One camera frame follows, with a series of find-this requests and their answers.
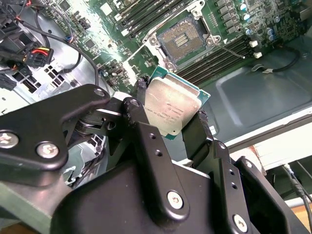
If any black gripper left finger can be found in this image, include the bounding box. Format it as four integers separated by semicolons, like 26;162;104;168
0;77;191;221

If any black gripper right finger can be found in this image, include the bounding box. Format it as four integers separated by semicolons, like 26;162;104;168
182;111;312;234

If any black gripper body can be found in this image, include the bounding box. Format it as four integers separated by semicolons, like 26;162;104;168
50;159;232;234

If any silver CPU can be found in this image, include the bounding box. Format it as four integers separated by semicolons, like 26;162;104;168
143;65;211;142

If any thin wire locking lever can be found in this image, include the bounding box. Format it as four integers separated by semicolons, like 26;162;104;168
215;42;246;59
122;45;148;62

